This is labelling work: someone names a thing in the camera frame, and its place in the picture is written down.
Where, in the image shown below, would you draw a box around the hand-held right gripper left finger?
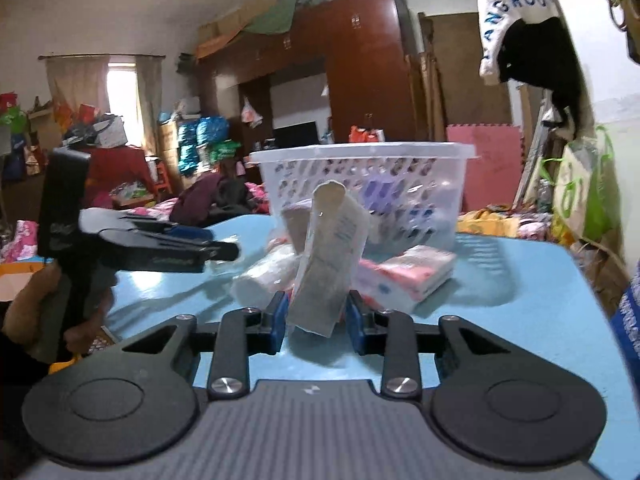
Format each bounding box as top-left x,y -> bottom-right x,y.
120,290 -> 291,402

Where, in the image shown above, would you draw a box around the white printed cloth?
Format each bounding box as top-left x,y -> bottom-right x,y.
477,0 -> 558,86

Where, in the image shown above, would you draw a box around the white paper packet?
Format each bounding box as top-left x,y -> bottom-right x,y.
290,180 -> 372,337

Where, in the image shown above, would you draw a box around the olive hanging bag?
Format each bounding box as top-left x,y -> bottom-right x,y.
587,0 -> 640,64

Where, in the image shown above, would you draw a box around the window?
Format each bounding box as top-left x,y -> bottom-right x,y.
107,62 -> 139,148

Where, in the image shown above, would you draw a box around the black television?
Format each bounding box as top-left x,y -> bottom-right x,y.
272,121 -> 321,150

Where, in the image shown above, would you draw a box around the person's left hand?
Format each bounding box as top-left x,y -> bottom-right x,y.
2,260 -> 117,365

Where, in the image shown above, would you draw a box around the green cloth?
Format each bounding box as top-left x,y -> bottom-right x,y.
240,0 -> 302,36

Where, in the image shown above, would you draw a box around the maroon clothing pile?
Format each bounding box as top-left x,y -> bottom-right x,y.
170,172 -> 261,227

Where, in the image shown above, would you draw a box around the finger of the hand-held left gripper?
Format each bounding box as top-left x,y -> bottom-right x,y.
99,230 -> 240,274
120,212 -> 213,243

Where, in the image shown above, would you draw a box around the white plastic basket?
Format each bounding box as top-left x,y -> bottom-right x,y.
248,142 -> 477,253

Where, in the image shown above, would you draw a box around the pink foam mat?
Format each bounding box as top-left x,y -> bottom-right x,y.
446,124 -> 526,211

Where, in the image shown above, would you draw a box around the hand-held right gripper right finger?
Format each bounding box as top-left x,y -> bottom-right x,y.
345,290 -> 511,402

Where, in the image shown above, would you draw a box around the green and white shopping bag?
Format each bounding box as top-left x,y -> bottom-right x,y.
550,125 -> 624,243

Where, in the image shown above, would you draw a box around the cardboard boxes on wardrobe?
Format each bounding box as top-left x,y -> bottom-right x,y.
195,7 -> 251,59

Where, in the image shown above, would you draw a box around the blue shopping bag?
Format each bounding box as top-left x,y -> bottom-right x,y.
612,260 -> 640,357

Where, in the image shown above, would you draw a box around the metal ladder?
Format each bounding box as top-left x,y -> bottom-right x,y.
515,105 -> 556,206

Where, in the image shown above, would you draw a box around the dark wood wardrobe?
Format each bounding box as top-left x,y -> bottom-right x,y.
195,0 -> 426,171

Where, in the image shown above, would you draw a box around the grey and white bag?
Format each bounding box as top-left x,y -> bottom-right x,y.
92,115 -> 126,149

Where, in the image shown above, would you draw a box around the white and purple box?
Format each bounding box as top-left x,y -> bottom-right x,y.
280,200 -> 317,256

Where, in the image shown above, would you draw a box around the white hanging plastic bag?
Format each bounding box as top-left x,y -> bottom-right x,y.
241,97 -> 264,129

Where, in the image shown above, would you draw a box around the red cloth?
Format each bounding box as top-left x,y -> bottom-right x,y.
82,146 -> 157,207

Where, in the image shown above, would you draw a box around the blue plastic bags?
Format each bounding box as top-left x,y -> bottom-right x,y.
177,116 -> 231,176

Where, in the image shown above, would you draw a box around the yellow cloth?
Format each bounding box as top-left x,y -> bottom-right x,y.
49,354 -> 84,374

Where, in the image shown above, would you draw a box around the orange red bag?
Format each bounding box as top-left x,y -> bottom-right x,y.
348,125 -> 386,144

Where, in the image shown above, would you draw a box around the pink floral blanket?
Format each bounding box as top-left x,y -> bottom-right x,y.
0,197 -> 179,264

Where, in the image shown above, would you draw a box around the yellow orange blanket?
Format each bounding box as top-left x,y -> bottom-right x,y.
457,207 -> 522,239

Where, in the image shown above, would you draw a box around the brown wooden door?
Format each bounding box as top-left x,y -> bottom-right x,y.
420,11 -> 516,126

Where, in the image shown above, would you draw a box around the white plastic-wrapped pack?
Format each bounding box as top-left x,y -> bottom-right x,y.
231,250 -> 301,311

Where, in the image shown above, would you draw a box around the green plastic bag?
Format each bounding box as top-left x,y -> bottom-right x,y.
210,140 -> 242,164

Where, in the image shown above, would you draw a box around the black garment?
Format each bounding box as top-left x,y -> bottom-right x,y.
497,16 -> 587,138

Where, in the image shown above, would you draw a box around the beige curtain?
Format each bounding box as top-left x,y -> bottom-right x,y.
135,56 -> 164,156
45,57 -> 111,122

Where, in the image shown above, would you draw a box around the wooden planks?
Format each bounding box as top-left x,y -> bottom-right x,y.
407,52 -> 447,143

